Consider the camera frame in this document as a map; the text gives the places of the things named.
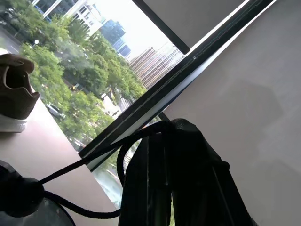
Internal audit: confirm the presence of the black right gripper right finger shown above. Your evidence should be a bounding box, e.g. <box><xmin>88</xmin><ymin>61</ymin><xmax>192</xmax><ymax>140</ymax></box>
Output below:
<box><xmin>164</xmin><ymin>118</ymin><xmax>257</xmax><ymax>226</ymax></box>

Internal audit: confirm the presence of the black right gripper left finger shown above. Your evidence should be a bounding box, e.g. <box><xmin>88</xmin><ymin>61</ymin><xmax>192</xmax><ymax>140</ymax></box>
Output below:
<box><xmin>119</xmin><ymin>132</ymin><xmax>174</xmax><ymax>226</ymax></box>

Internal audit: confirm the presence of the black cable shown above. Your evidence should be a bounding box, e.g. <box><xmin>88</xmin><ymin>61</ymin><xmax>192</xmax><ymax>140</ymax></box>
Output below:
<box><xmin>0</xmin><ymin>120</ymin><xmax>174</xmax><ymax>219</ymax></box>

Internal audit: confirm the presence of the brown sneaker with white sole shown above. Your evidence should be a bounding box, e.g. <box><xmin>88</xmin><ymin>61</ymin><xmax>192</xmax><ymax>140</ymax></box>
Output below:
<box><xmin>0</xmin><ymin>53</ymin><xmax>40</xmax><ymax>133</ymax></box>

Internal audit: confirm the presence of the grey roller blind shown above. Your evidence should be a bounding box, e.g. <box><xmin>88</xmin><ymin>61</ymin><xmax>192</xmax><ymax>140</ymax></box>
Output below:
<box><xmin>131</xmin><ymin>0</ymin><xmax>250</xmax><ymax>55</ymax></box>

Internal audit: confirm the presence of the black window frame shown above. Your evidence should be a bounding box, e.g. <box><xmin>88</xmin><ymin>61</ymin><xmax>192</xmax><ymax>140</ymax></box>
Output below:
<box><xmin>78</xmin><ymin>0</ymin><xmax>277</xmax><ymax>173</ymax></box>

